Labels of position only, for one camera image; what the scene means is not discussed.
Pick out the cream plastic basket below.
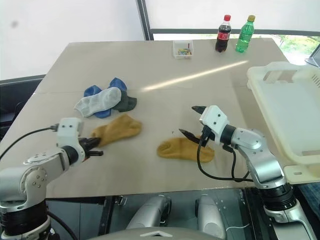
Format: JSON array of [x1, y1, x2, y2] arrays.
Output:
[[246, 60, 320, 186]]

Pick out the mustard yellow sock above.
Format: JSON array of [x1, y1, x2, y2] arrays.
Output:
[[90, 113, 143, 148], [156, 136, 216, 164]]

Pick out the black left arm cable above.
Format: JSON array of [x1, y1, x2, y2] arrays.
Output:
[[0, 125, 60, 161]]

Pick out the cola bottle red cap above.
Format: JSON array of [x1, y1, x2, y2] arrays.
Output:
[[215, 14, 233, 54]]

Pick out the silver robot leg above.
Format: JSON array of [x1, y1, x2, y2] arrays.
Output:
[[196, 193, 226, 240], [125, 194, 173, 231]]

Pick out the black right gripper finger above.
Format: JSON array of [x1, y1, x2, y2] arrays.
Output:
[[178, 128, 202, 144], [191, 105, 207, 117]]

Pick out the dark cabinet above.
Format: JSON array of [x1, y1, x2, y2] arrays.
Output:
[[0, 74, 47, 142]]

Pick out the colourful small items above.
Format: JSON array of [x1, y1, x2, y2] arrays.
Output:
[[176, 42, 193, 56]]

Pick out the dark green sock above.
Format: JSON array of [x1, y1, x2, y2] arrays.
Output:
[[110, 90, 138, 113]]

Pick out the blue sock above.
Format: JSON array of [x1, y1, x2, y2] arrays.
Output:
[[83, 84, 114, 120], [109, 77, 129, 94]]

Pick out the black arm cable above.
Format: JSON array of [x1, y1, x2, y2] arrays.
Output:
[[0, 125, 60, 161], [196, 136, 255, 183]]

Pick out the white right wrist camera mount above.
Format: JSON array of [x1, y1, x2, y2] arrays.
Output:
[[198, 105, 230, 145]]

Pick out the grey robot torso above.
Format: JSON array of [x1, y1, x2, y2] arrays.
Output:
[[86, 226, 227, 240]]

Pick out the metal table leg bracket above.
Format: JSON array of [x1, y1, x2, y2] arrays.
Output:
[[98, 195, 129, 240]]

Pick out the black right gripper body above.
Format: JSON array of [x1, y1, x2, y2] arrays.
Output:
[[199, 125, 216, 148]]

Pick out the thin white cable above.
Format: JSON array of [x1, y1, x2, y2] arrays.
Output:
[[224, 223, 251, 231]]

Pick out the green bottle yellow cap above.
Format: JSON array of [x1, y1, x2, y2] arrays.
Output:
[[235, 14, 257, 54]]

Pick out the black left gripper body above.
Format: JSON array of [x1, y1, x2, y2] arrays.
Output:
[[78, 137, 93, 160]]

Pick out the white grey sock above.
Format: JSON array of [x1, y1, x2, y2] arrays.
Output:
[[74, 87, 123, 119]]

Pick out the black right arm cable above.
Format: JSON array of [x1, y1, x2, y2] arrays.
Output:
[[196, 136, 255, 183]]

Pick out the small white plastic box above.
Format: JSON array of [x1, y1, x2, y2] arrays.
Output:
[[172, 39, 195, 61]]

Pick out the black window frame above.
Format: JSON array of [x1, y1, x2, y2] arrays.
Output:
[[135, 0, 320, 42]]

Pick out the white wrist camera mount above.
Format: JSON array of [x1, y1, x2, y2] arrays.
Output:
[[55, 117, 86, 164], [198, 105, 230, 145]]

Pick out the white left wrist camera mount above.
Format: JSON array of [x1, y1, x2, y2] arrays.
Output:
[[55, 117, 86, 164]]

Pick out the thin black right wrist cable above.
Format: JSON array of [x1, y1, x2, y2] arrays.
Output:
[[222, 144, 238, 180]]

